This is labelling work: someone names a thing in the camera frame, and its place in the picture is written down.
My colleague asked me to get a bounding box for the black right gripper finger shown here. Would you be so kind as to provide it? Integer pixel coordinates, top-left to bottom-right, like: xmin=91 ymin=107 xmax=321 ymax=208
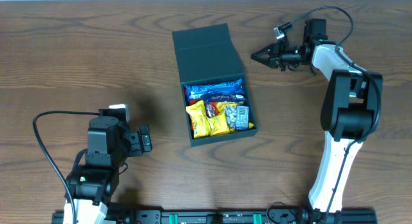
xmin=250 ymin=44 xmax=272 ymax=59
xmin=252 ymin=55 xmax=277 ymax=69

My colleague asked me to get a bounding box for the yellow double snack packet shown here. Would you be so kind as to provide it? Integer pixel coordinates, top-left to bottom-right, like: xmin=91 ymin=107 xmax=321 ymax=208
xmin=185 ymin=100 xmax=230 ymax=139

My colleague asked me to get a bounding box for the small blue barcode packet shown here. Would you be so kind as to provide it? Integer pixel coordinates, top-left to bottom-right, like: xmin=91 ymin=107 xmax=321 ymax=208
xmin=235 ymin=105 xmax=249 ymax=131

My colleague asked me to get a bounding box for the light blue snack packet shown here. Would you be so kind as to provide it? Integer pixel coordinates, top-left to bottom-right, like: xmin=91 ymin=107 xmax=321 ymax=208
xmin=183 ymin=79 xmax=244 ymax=100

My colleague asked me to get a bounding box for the dark green gift box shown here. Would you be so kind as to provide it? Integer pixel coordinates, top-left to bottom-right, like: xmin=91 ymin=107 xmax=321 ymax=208
xmin=172 ymin=23 xmax=258 ymax=147

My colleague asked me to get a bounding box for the yellow Hacks sweets bag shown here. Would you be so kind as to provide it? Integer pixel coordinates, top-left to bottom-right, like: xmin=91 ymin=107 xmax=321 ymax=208
xmin=216 ymin=102 xmax=254 ymax=133

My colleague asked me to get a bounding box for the dark blue chocolate bar wrapper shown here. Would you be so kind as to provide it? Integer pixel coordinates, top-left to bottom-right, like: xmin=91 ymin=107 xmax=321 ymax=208
xmin=201 ymin=93 xmax=247 ymax=103

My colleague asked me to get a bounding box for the red Hacks sweets bag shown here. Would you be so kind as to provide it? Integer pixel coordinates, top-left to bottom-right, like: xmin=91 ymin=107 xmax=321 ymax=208
xmin=189 ymin=98 xmax=219 ymax=118

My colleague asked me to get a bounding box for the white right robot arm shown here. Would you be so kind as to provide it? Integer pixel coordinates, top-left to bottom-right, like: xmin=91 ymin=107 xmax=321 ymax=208
xmin=251 ymin=19 xmax=383 ymax=215

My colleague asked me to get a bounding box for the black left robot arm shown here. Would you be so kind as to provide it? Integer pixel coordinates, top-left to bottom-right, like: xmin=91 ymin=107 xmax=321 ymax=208
xmin=62 ymin=116 xmax=152 ymax=223

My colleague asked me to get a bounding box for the black mounting rail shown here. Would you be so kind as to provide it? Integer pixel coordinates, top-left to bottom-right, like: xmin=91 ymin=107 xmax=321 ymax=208
xmin=51 ymin=208 xmax=377 ymax=224

